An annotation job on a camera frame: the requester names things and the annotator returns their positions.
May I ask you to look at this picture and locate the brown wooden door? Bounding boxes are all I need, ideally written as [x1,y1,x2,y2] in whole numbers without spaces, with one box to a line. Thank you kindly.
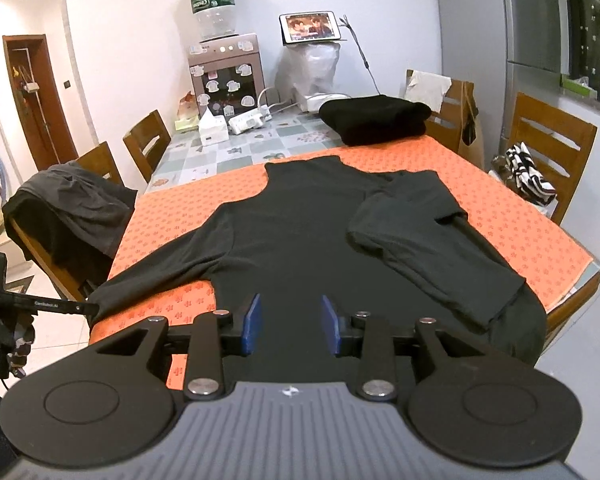
[3,35,78,170]

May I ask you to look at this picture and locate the brown water dispenser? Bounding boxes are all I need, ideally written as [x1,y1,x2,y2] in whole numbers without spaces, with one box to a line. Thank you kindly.
[188,34,264,119]

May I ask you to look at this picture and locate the wooden chair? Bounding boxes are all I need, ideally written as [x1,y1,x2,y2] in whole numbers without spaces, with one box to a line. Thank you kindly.
[76,141,123,185]
[123,110,171,182]
[506,92,597,224]
[5,218,111,301]

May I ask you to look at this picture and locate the white plastic bag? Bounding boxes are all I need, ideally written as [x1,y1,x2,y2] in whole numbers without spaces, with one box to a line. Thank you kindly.
[275,41,349,114]

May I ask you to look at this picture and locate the checkered tablecloth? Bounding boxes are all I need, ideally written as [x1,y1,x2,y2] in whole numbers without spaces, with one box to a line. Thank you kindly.
[146,106,342,193]

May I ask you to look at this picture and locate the near wooden chair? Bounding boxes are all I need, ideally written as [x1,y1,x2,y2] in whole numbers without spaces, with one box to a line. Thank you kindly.
[5,218,111,301]

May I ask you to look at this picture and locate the middle wooden chair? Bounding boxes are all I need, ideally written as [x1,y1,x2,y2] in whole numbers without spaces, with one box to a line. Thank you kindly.
[76,141,123,185]

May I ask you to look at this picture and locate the dark clothes on chair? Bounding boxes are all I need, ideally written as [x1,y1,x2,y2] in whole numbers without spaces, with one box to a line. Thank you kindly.
[2,162,137,296]

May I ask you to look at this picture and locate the folded black garment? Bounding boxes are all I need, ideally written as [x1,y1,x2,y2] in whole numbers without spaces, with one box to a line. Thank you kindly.
[318,94,431,146]

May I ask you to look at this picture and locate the clear water bottle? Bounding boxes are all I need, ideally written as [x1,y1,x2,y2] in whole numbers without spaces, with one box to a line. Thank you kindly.
[188,0,237,41]

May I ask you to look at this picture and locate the right side wooden chair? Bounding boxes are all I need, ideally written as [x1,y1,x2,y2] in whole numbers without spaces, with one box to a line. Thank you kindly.
[506,92,597,224]

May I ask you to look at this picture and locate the black long-sleeve shirt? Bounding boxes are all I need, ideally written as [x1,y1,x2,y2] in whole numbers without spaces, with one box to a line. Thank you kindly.
[91,156,546,382]

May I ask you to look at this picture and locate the grey refrigerator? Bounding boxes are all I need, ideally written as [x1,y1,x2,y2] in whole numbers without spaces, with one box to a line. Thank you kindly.
[500,0,570,148]

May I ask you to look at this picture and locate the snack bag on table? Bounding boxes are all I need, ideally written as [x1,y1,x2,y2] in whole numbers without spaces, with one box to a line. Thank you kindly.
[174,92,199,132]

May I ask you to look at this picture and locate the orange patterned table mat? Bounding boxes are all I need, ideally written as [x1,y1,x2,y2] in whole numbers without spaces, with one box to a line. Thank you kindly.
[92,137,592,382]

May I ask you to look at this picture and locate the tablet on stand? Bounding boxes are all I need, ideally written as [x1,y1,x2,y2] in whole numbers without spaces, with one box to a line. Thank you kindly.
[278,11,341,44]

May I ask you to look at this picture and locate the white power strip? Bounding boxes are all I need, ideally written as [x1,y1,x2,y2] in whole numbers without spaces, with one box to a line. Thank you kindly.
[228,106,272,134]

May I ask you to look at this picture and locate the far wooden chair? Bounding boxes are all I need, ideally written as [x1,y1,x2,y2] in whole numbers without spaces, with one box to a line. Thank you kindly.
[123,110,171,182]

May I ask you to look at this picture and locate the white tissue box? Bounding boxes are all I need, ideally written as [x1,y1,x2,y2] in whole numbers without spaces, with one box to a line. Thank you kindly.
[198,108,230,146]

